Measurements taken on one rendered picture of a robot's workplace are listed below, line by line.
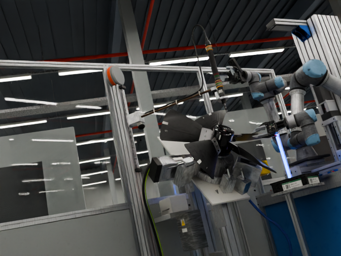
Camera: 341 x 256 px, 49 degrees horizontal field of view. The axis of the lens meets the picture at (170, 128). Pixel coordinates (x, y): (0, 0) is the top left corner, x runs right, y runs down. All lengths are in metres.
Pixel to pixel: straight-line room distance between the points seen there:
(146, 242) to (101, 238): 0.29
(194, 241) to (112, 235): 0.56
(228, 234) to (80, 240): 0.91
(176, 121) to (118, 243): 0.88
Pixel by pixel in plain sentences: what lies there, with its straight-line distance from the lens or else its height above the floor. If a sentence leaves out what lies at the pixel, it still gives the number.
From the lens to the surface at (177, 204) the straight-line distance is 2.49.
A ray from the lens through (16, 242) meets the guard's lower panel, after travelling 2.39.
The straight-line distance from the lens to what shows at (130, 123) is 2.52.
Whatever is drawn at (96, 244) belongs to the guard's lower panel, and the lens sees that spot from 2.47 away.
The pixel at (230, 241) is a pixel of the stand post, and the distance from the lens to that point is 2.15.
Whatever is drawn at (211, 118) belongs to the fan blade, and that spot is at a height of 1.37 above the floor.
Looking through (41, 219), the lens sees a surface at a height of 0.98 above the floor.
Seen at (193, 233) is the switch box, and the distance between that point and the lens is 2.24.
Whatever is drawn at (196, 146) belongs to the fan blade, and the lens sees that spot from 1.92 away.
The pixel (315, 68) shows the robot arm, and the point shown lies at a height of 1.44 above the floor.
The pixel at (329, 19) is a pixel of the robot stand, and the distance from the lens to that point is 3.14.
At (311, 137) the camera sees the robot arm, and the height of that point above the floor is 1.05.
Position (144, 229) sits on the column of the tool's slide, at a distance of 2.42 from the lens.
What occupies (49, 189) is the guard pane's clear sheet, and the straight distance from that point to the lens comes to 2.47.
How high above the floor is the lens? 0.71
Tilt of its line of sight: 16 degrees up
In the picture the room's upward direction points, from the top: 13 degrees counter-clockwise
